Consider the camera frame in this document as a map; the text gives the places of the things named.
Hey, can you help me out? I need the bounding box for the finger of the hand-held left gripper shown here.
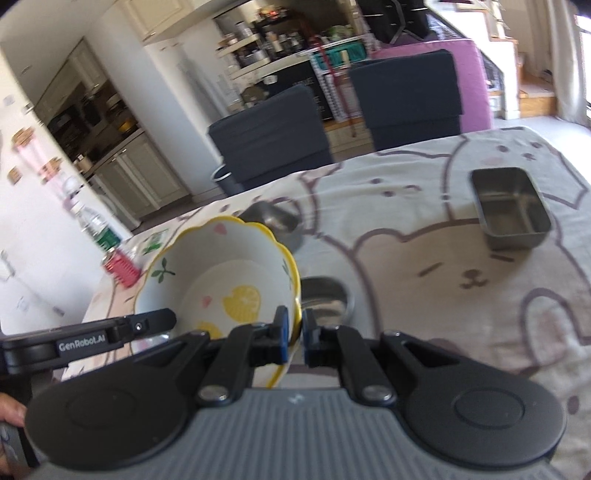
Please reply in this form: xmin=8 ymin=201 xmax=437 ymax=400
xmin=121 ymin=308 xmax=177 ymax=346

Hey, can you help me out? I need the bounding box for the dark fabric chair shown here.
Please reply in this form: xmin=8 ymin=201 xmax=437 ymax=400
xmin=208 ymin=84 xmax=334 ymax=190
xmin=348 ymin=50 xmax=464 ymax=151

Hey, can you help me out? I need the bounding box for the grey trash bin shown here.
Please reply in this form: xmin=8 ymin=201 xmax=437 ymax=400
xmin=211 ymin=164 xmax=241 ymax=197

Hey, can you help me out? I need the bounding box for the rectangular steel tray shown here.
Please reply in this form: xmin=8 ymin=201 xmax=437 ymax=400
xmin=470 ymin=167 xmax=553 ymax=251

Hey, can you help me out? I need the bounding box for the person's left hand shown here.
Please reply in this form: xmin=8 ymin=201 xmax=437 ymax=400
xmin=0 ymin=393 xmax=27 ymax=428

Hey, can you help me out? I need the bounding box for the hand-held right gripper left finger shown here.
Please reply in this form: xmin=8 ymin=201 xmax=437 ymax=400
xmin=134 ymin=306 xmax=291 ymax=407

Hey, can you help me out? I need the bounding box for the storage rack with bottles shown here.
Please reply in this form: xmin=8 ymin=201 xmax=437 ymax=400
xmin=217 ymin=9 xmax=324 ymax=70

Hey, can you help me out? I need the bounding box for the bear printed tablecloth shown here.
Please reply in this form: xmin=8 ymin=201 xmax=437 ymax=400
xmin=60 ymin=127 xmax=591 ymax=416

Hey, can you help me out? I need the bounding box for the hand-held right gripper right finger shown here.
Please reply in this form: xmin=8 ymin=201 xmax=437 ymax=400
xmin=302 ymin=308 xmax=462 ymax=407

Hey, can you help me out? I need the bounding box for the red drink can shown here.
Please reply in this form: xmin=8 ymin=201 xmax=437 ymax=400
xmin=102 ymin=249 xmax=141 ymax=289

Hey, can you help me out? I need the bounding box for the cream upper cabinet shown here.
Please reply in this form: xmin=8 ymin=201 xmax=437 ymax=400
xmin=115 ymin=0 xmax=213 ymax=44

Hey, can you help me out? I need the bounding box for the square steel container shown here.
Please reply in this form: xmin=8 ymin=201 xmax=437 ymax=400
xmin=239 ymin=200 xmax=302 ymax=252

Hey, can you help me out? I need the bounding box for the floral bowl with yellow rim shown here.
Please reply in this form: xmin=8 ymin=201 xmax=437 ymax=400
xmin=134 ymin=217 xmax=303 ymax=388

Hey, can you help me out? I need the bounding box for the clear water bottle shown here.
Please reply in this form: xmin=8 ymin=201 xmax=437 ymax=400
xmin=76 ymin=203 xmax=123 ymax=252

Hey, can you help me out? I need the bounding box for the pink cushion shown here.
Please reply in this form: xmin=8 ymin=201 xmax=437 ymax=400
xmin=372 ymin=39 xmax=492 ymax=132

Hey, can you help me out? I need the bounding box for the oval steel bowl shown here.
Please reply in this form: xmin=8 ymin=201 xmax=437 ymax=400
xmin=300 ymin=276 xmax=356 ymax=325

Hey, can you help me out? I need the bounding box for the teal sign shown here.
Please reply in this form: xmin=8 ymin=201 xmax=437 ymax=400
xmin=309 ymin=39 xmax=370 ymax=70

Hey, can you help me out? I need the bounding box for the grey lower kitchen cabinet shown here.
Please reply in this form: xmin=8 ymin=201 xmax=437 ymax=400
xmin=92 ymin=134 xmax=192 ymax=227

